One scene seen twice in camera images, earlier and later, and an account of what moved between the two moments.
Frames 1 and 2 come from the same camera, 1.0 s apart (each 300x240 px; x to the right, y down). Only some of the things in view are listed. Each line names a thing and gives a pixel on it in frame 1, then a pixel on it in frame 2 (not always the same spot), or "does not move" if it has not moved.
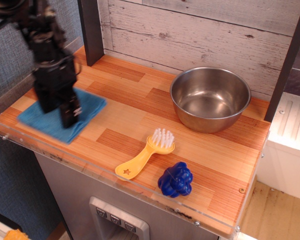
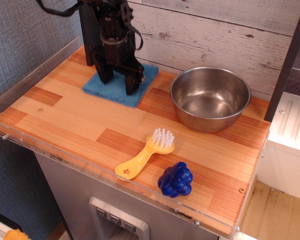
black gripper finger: x=71 y=111 → x=132 y=83
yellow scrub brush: x=161 y=141 does not move
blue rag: x=50 y=123 → x=115 y=91
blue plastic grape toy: x=176 y=180 does not move
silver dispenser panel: x=113 y=223 does not move
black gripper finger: x=48 y=101 → x=105 y=72
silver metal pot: x=209 y=99 does not move
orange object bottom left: x=16 y=234 does not move
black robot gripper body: x=57 y=74 → x=118 y=54
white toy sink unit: x=285 y=164 does not move
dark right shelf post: x=289 y=60 does not move
